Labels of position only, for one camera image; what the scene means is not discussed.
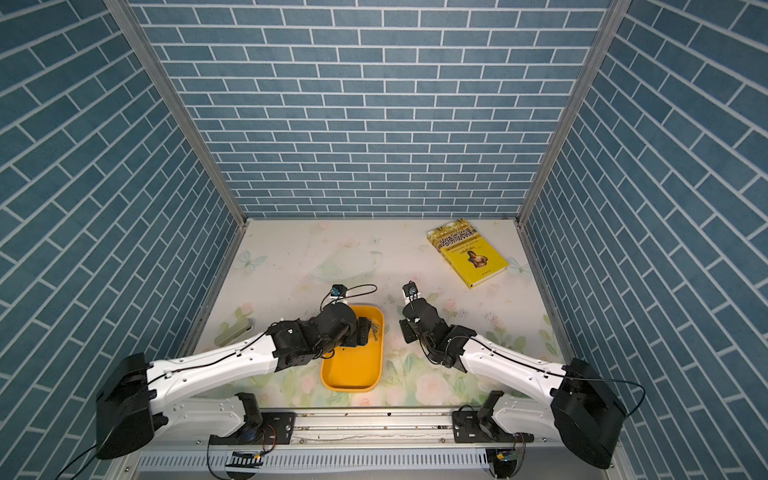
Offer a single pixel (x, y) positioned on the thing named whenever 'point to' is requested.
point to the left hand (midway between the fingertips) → (368, 328)
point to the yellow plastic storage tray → (357, 368)
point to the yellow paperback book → (471, 256)
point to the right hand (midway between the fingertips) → (409, 313)
